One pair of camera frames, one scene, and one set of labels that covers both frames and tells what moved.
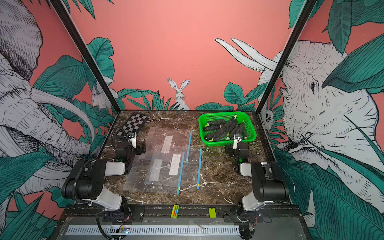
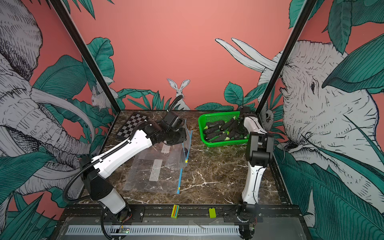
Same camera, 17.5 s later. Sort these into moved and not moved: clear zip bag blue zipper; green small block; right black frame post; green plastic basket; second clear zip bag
Moved: clear zip bag blue zipper
Not moved: second clear zip bag; green small block; right black frame post; green plastic basket
